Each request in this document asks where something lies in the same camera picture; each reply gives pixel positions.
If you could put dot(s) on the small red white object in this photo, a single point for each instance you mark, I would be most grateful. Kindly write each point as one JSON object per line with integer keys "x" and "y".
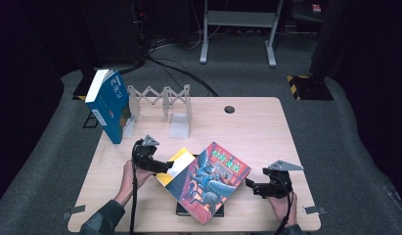
{"x": 316, "y": 8}

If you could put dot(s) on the black book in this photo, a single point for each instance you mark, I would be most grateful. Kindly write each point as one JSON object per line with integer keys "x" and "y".
{"x": 180, "y": 210}

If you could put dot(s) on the person's right hand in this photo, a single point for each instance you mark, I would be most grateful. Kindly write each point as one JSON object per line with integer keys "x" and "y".
{"x": 280, "y": 209}

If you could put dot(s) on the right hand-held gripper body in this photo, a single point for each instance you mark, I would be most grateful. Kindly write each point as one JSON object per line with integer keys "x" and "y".
{"x": 278, "y": 182}

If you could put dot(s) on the white metal stand frame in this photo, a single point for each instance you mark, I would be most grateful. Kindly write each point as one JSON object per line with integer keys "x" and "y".
{"x": 241, "y": 18}

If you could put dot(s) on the person's left hand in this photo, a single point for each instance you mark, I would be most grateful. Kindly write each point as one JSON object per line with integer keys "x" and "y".
{"x": 133, "y": 179}

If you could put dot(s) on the blue book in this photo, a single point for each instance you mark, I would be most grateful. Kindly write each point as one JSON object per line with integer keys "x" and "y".
{"x": 110, "y": 104}

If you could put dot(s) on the grey expandable metal bookend rack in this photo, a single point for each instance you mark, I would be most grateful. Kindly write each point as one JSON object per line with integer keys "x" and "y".
{"x": 179, "y": 111}

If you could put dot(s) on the red illustrated book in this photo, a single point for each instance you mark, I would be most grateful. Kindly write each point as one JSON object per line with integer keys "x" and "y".
{"x": 211, "y": 182}

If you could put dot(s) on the dark cabinet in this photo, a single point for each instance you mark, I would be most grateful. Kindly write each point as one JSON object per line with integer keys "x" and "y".
{"x": 113, "y": 32}

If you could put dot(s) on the grey tape strip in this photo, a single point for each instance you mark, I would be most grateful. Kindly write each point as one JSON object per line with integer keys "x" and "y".
{"x": 73, "y": 212}
{"x": 316, "y": 210}

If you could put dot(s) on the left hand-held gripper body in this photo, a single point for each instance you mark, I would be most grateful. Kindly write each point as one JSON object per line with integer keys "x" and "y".
{"x": 144, "y": 155}

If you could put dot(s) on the yellow book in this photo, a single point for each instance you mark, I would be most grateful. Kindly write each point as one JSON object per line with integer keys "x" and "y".
{"x": 175, "y": 166}

